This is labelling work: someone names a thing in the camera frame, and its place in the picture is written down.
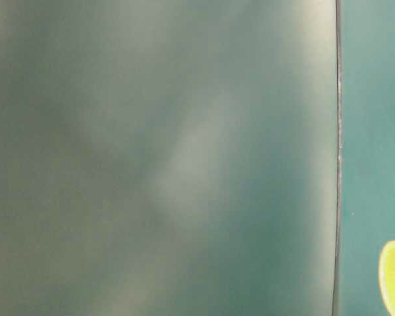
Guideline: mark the yellow-green cup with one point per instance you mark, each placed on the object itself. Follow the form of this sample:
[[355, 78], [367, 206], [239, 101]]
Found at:
[[387, 276]]

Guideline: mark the glossy dark panel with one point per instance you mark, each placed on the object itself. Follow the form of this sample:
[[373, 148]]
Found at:
[[167, 157]]

